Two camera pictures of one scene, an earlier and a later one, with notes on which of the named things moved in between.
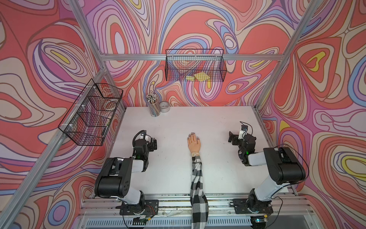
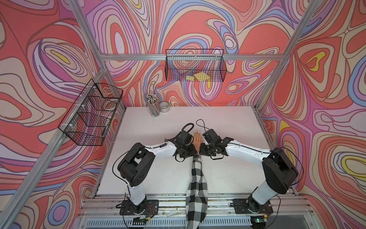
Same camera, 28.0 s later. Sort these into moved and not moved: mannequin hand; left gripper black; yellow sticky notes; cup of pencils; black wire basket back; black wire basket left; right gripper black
Moved: left gripper black; mannequin hand; right gripper black
Not moved: black wire basket back; black wire basket left; yellow sticky notes; cup of pencils
